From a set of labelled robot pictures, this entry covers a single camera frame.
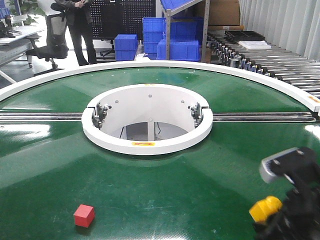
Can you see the black pegboard panel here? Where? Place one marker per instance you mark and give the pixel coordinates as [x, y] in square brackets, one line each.
[114, 17]

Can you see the small blue crate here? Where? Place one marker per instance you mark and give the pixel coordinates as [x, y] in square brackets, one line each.
[125, 46]

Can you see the green potted plant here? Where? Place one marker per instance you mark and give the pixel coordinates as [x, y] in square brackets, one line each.
[30, 8]

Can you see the yellow toy block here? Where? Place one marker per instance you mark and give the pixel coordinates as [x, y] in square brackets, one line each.
[264, 208]

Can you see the metal shelf rack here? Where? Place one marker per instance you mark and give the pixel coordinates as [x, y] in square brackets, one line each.
[174, 10]

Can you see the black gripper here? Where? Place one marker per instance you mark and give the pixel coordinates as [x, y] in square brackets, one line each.
[298, 219]

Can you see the metal rail bar right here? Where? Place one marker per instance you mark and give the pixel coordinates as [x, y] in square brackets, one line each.
[268, 117]

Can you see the black tray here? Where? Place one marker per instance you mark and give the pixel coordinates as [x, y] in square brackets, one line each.
[238, 35]

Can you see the cardboard box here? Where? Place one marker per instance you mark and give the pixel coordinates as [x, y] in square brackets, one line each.
[224, 15]

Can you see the white desk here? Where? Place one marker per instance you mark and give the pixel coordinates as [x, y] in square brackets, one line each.
[12, 48]

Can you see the red cube block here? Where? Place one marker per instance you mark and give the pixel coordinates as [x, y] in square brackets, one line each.
[84, 215]

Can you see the metal rail bar left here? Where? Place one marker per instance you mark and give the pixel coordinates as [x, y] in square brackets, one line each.
[40, 116]

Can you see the white foam sheet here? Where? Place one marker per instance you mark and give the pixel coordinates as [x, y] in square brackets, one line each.
[255, 45]

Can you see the roller conveyor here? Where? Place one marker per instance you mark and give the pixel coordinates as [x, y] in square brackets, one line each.
[276, 62]

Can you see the person in dark clothes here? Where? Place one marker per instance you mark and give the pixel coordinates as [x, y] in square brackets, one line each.
[80, 25]

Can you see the metal rail bar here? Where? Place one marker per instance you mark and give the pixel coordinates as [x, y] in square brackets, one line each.
[268, 117]
[40, 116]

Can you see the black office chair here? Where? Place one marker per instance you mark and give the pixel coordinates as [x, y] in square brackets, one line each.
[56, 46]

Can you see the stacked blue crates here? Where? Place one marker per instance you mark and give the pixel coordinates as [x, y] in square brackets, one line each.
[185, 38]

